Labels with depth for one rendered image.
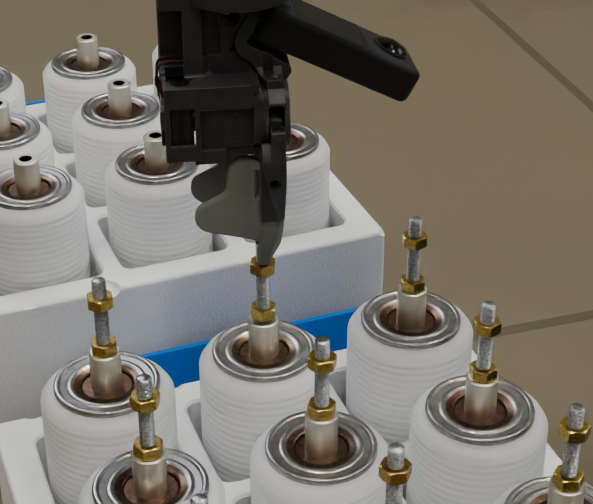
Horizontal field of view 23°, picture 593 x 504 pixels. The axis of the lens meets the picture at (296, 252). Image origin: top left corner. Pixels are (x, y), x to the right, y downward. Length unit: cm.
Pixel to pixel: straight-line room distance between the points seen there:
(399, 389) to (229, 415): 13
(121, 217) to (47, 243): 8
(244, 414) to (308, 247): 32
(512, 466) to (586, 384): 49
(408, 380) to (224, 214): 20
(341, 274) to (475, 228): 39
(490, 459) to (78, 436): 28
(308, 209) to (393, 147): 56
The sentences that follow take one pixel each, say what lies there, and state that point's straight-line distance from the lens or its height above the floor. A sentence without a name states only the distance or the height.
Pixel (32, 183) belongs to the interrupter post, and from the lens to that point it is 129.
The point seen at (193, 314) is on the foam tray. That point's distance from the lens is 132.
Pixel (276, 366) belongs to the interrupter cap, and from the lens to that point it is 106.
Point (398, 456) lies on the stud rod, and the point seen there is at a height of 34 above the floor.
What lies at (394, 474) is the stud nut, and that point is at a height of 33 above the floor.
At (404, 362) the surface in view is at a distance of 108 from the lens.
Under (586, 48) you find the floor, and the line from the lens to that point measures 222.
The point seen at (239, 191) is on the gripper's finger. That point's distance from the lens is 97.
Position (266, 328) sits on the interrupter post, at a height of 28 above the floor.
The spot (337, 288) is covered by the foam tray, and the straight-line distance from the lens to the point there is 137.
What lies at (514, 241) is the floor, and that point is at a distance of 171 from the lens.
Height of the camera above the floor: 88
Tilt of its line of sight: 32 degrees down
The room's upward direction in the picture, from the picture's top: straight up
